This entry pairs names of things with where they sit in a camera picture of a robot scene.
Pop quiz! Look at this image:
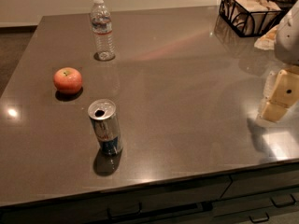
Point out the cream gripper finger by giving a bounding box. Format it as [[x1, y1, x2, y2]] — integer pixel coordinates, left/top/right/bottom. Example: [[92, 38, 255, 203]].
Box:
[[258, 66, 299, 123]]

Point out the red apple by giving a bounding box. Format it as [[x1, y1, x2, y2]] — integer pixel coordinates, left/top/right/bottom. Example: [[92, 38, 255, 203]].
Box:
[[53, 67, 82, 95]]

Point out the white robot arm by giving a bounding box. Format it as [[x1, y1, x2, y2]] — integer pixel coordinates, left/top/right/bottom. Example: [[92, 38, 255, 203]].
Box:
[[257, 1, 299, 123]]

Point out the silver blue redbull can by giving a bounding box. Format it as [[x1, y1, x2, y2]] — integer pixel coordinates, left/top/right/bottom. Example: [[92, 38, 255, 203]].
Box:
[[88, 99, 122, 156]]

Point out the crumpled white napkin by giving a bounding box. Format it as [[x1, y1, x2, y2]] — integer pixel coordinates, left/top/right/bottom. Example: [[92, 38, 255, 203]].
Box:
[[254, 26, 278, 50]]

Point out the clear plastic water bottle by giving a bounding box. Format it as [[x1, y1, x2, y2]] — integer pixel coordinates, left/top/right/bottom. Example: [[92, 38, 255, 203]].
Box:
[[90, 0, 115, 62]]

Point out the black wire napkin basket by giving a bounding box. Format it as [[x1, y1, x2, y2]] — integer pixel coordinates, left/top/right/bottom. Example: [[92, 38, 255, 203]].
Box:
[[219, 0, 282, 37]]

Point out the black drawer handle right upper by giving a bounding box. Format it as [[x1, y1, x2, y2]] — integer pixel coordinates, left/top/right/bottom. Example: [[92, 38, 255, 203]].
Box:
[[271, 194, 296, 208]]

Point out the black drawer handle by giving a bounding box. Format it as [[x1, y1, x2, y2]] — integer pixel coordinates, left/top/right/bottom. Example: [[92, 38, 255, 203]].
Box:
[[107, 203, 143, 221], [249, 213, 270, 224], [271, 194, 296, 208]]

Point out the black drawer handle right lower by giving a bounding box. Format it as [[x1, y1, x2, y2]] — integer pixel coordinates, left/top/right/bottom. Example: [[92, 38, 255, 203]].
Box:
[[249, 213, 270, 224]]

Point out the black drawer handle left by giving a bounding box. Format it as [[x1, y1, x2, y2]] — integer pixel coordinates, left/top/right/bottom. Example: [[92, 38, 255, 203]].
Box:
[[107, 203, 143, 221]]

